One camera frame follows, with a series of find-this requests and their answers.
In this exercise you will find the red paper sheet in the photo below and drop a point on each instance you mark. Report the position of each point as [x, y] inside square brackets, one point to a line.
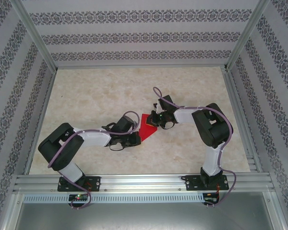
[147, 133]

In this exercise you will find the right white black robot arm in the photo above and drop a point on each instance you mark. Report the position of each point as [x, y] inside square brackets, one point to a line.
[212, 160]

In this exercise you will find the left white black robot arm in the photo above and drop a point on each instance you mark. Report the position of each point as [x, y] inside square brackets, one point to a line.
[72, 171]

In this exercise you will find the grey metal sheet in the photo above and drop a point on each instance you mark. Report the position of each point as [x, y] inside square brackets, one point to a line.
[144, 218]

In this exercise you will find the aluminium mounting rail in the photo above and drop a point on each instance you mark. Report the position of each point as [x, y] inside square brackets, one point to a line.
[141, 182]

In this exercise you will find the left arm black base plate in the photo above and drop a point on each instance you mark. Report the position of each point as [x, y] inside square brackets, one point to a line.
[96, 183]

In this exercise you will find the aluminium frame crossbar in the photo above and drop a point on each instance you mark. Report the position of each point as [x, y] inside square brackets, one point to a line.
[141, 65]

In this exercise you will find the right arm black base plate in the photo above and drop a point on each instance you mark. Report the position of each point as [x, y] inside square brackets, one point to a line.
[193, 183]

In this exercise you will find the aluminium side rail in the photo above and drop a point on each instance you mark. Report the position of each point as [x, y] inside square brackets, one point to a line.
[234, 95]
[35, 143]

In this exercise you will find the aluminium frame post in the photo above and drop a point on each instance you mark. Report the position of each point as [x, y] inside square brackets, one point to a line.
[248, 36]
[34, 36]

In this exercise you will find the aluminium frame bar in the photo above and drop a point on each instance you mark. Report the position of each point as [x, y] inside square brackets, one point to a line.
[10, 213]
[277, 213]

